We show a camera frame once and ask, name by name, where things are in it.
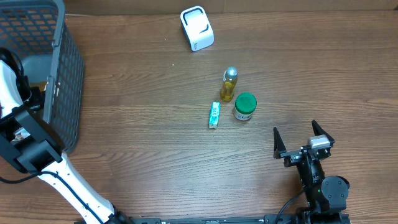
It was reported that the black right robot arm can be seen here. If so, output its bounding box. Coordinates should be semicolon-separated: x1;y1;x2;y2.
268;120;351;223

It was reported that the crumpled printed packet in basket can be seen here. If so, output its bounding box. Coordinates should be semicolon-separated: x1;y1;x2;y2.
12;128;30;142

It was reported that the green lid white jar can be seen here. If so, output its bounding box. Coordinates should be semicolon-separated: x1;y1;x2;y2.
233;92;257;121

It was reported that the grey plastic mesh basket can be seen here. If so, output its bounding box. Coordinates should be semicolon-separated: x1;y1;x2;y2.
1;0;85;152

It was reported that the white barcode scanner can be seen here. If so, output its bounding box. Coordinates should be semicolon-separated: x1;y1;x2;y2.
180;6;215;52

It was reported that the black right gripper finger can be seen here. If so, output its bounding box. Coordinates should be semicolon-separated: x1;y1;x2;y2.
312;120;335;145
273;127;287;159

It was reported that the clear yellow liquid bottle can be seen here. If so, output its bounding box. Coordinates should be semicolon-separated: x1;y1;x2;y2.
220;67;238;101

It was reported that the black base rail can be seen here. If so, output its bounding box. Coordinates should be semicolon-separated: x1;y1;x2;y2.
74;213;352;224

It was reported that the teal Kleenex tissue pack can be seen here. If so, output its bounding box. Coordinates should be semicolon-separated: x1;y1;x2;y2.
208;102;221;129

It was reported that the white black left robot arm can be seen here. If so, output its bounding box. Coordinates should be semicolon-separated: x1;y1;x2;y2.
1;48;131;223

